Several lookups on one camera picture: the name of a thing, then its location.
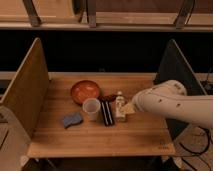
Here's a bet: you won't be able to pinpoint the small white bottle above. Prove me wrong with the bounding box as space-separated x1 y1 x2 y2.
115 91 126 122

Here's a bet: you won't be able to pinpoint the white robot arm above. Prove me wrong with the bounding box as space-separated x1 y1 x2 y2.
132 80 213 128

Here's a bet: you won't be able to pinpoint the orange ceramic bowl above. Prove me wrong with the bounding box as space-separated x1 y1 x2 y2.
70 80 100 105

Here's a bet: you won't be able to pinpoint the translucent plastic cup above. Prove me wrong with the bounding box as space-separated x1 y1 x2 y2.
82 98 101 121

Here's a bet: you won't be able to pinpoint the black rectangular case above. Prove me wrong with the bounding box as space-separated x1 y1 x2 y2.
101 101 114 126

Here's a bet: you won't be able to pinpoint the yellow sponge block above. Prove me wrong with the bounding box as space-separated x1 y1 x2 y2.
122 102 135 114

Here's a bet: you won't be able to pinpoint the blue sponge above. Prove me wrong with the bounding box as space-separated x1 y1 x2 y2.
62 113 83 129

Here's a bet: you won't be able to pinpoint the right dark side panel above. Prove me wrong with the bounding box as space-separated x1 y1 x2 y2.
153 38 208 140

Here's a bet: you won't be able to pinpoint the wooden shelf with brackets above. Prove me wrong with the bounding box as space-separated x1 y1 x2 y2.
0 0 213 33

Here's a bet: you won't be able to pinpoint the left wooden side panel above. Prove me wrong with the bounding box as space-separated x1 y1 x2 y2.
0 38 49 141

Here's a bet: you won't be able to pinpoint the black cables on floor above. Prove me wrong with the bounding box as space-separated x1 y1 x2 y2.
178 126 213 171

